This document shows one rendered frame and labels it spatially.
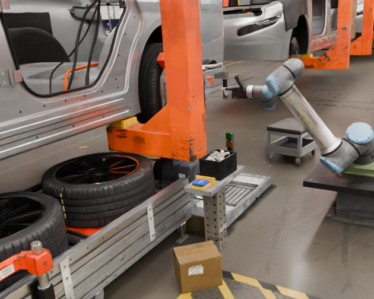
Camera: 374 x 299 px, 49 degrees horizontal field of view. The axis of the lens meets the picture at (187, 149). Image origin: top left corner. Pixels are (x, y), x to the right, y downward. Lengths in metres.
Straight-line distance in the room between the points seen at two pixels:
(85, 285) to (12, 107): 0.91
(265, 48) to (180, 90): 3.15
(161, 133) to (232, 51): 3.08
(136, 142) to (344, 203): 1.41
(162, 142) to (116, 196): 0.47
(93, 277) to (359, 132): 1.71
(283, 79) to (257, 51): 2.97
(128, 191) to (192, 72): 0.75
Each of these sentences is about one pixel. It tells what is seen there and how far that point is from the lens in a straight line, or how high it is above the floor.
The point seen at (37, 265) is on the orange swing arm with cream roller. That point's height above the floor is 0.48.
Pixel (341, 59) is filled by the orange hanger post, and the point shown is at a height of 0.66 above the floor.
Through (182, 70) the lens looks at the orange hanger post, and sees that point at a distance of 2.31.
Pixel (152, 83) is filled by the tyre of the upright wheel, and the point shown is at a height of 0.93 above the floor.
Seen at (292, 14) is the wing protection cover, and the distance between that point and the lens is 5.62.
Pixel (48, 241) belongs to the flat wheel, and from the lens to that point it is 1.94.
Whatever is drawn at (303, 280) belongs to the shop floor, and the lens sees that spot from 2.29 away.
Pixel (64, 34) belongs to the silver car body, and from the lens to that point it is 4.65.
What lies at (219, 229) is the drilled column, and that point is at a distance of 2.42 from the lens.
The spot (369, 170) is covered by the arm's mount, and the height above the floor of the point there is 0.34.
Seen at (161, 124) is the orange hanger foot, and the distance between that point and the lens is 2.49.
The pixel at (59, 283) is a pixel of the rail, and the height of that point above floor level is 0.30.
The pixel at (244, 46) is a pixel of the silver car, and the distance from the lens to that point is 5.35.
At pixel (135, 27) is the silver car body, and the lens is 2.79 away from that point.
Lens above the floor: 1.32
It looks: 17 degrees down
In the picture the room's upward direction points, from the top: 4 degrees counter-clockwise
